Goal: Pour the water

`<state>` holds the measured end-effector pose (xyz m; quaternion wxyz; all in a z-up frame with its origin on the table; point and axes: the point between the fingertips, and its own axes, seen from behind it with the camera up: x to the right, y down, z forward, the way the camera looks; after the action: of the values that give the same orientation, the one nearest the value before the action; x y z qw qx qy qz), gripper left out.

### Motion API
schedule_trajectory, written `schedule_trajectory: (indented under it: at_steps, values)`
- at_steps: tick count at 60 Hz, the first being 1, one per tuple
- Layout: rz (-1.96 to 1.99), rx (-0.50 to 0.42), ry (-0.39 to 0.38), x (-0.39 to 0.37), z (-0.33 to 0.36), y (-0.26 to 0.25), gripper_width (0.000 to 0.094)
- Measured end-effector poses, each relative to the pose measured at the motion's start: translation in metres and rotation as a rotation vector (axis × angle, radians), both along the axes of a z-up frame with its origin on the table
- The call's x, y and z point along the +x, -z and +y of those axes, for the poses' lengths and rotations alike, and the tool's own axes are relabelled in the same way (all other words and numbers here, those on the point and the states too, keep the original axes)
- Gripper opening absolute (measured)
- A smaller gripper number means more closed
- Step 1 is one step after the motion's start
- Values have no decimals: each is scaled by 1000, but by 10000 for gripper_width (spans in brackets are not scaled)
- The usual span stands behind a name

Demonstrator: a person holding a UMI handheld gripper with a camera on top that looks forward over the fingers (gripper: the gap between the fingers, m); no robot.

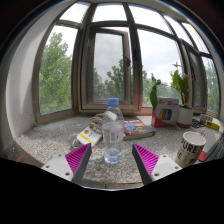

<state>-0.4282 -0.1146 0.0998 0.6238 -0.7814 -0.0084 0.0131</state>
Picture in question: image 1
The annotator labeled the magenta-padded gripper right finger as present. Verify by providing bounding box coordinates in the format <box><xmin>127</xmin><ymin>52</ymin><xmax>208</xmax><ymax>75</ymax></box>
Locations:
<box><xmin>131</xmin><ymin>143</ymin><xmax>183</xmax><ymax>187</ymax></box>

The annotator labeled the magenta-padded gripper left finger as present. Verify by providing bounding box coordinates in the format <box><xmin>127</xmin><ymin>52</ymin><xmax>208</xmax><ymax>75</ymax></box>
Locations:
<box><xmin>40</xmin><ymin>143</ymin><xmax>93</xmax><ymax>187</ymax></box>

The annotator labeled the black lattice trivet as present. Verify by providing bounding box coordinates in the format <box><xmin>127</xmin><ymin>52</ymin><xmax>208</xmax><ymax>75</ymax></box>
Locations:
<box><xmin>191</xmin><ymin>118</ymin><xmax>205</xmax><ymax>129</ymax></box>

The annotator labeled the potted plant in white pot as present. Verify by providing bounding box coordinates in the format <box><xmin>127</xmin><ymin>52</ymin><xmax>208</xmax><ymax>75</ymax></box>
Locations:
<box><xmin>149</xmin><ymin>61</ymin><xmax>195</xmax><ymax>129</ymax></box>

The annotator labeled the brown framed window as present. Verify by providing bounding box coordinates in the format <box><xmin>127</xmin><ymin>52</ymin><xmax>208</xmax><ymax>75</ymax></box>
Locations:
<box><xmin>33</xmin><ymin>1</ymin><xmax>221</xmax><ymax>125</ymax></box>

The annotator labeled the clear blue-capped water bottle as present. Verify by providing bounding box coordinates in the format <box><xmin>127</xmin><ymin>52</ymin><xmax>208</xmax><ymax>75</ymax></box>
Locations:
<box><xmin>101</xmin><ymin>97</ymin><xmax>125</xmax><ymax>165</ymax></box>

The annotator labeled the white red filament box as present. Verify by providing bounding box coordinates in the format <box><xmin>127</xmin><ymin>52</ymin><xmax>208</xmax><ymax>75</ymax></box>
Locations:
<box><xmin>151</xmin><ymin>97</ymin><xmax>180</xmax><ymax>128</ymax></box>

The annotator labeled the white coiled cable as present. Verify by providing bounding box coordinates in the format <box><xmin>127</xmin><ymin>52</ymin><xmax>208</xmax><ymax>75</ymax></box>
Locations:
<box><xmin>70</xmin><ymin>112</ymin><xmax>106</xmax><ymax>150</ymax></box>

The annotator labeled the white cup with black letters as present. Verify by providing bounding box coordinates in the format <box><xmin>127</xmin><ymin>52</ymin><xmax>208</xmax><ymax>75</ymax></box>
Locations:
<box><xmin>174</xmin><ymin>130</ymin><xmax>207</xmax><ymax>169</ymax></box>

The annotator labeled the yellow flat box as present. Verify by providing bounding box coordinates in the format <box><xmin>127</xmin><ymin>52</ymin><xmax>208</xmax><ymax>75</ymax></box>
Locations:
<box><xmin>203</xmin><ymin>119</ymin><xmax>221</xmax><ymax>132</ymax></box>

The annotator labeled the small pale blue box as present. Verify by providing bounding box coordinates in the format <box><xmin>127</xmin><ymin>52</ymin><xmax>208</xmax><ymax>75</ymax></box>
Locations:
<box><xmin>199</xmin><ymin>113</ymin><xmax>214</xmax><ymax>123</ymax></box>

